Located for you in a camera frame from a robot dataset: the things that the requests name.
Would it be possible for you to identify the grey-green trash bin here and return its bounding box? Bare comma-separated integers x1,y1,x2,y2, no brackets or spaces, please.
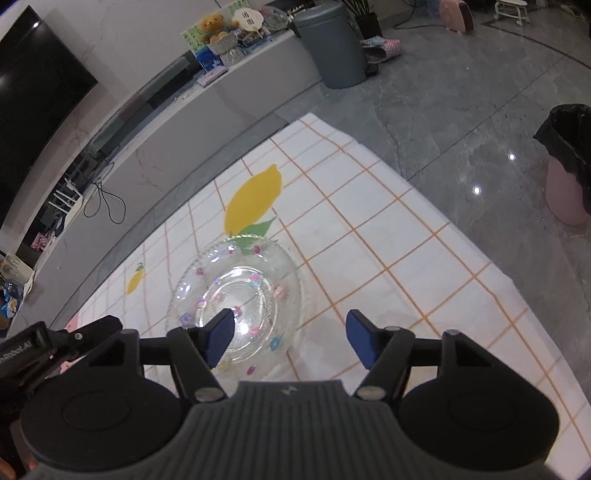
294,2,368,89

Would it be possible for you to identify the long white tv cabinet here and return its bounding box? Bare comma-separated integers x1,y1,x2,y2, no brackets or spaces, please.
11,31,320,331

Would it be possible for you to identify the pink small heater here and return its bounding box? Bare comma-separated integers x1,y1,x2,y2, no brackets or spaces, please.
439,0,474,34

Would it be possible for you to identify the checked lemon picnic mat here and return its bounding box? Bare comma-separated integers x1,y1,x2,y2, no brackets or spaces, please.
70,114,590,479

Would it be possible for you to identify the black television screen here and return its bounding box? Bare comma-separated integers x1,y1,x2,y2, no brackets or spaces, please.
0,7,97,218

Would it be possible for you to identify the brown teddy bear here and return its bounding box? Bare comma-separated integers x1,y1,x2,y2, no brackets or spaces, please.
197,13,228,44

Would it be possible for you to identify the white wifi router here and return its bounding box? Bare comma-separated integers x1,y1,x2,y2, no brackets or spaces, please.
46,178,84,215

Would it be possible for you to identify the pink bin black bag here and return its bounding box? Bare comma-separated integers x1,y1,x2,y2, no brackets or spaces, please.
533,104,590,226

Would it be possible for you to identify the clear glass sticker plate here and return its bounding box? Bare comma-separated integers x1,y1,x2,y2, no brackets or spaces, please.
166,234,304,380

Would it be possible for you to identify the white small stool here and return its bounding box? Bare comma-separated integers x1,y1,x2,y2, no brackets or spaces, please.
494,0,530,26

